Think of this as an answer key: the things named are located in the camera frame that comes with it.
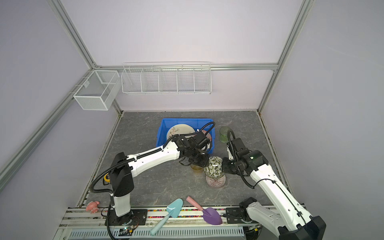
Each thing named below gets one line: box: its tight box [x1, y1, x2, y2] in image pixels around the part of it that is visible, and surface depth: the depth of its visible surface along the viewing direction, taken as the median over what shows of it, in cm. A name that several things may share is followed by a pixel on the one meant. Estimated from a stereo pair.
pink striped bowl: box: [205, 174, 226, 189], surface depth 84 cm
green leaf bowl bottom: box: [203, 155, 225, 180], surface depth 79 cm
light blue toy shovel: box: [150, 198, 184, 236], surface depth 78 cm
